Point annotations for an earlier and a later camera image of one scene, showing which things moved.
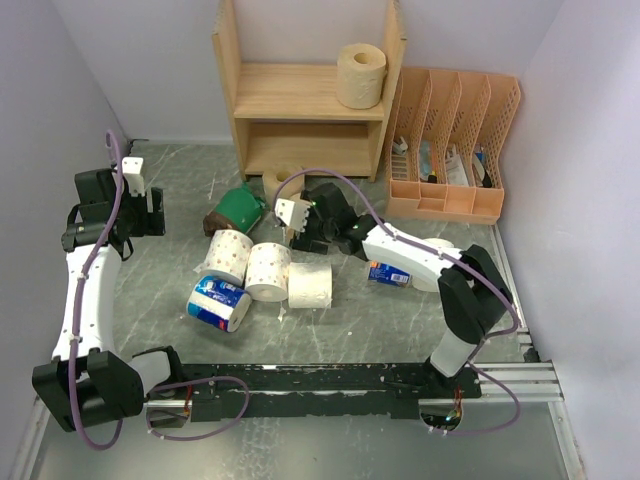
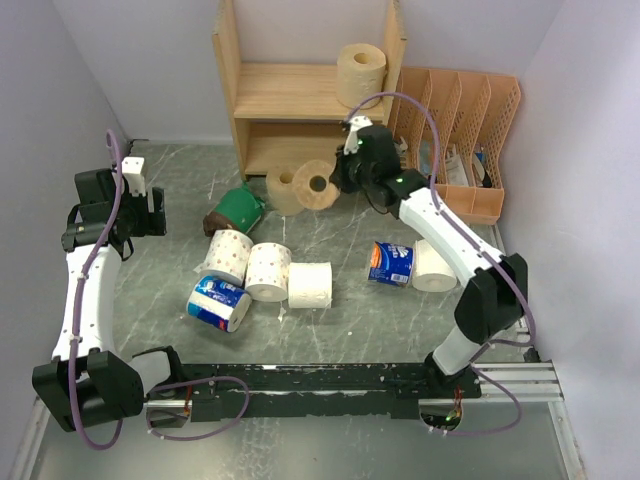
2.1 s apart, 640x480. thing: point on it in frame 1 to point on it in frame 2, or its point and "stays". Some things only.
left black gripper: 151,223 stays
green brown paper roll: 236,209 stays
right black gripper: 307,240 to 338,176
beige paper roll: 360,73 stays
